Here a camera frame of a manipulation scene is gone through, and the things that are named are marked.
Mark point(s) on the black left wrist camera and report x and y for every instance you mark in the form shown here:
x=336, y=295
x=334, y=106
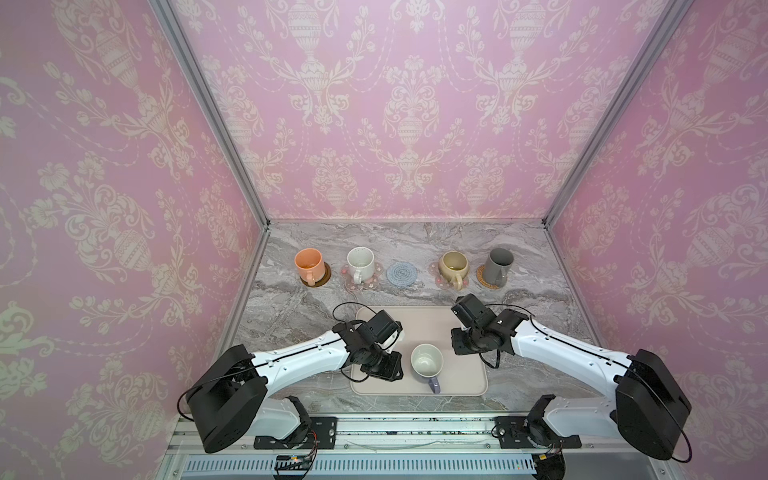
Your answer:
x=382, y=329

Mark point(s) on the beige silicone tray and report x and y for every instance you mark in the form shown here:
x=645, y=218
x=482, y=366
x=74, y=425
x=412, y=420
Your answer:
x=460, y=375

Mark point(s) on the aluminium left corner post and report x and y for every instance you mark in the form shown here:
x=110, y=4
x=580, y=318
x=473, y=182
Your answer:
x=194, y=74

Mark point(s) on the woven rattan round coaster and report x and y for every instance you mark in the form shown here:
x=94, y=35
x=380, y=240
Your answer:
x=480, y=278

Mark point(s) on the white ceramic mug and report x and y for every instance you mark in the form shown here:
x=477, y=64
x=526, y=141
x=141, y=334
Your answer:
x=361, y=264

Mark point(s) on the aluminium right corner post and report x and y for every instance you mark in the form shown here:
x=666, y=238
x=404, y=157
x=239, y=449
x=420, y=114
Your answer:
x=661, y=33

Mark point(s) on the orange ceramic mug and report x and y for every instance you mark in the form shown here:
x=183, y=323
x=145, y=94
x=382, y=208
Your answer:
x=310, y=265

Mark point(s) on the blue round woven coaster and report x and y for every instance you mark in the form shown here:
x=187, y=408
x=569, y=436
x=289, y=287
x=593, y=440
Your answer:
x=402, y=274

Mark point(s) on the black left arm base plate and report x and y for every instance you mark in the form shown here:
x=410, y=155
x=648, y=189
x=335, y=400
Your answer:
x=317, y=431

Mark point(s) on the aluminium front frame rail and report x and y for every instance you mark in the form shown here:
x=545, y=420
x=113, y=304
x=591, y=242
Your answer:
x=411, y=446

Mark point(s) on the grey ceramic mug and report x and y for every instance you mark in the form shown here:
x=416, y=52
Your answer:
x=497, y=266

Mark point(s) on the yellow beige ceramic mug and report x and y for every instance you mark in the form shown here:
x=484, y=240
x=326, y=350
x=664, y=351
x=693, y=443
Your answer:
x=454, y=267

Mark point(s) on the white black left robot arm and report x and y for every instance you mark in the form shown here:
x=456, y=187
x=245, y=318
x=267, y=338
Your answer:
x=234, y=397

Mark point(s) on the white mug purple handle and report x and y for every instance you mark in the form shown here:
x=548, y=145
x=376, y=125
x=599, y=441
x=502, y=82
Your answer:
x=427, y=363

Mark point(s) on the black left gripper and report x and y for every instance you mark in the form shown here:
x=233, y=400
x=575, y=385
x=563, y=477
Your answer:
x=394, y=373

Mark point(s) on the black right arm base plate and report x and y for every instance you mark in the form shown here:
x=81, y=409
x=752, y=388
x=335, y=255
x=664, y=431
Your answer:
x=517, y=432

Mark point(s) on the brown wooden round coaster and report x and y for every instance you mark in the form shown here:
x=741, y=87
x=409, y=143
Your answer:
x=322, y=281

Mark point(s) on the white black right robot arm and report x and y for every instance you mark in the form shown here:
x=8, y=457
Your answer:
x=638, y=400

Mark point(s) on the aluminium corner post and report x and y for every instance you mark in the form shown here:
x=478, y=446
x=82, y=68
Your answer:
x=194, y=74
x=661, y=33

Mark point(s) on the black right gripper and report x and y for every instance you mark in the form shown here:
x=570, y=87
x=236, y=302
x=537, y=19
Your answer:
x=466, y=343

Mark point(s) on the pink flower silicone coaster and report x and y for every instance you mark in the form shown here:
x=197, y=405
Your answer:
x=367, y=285

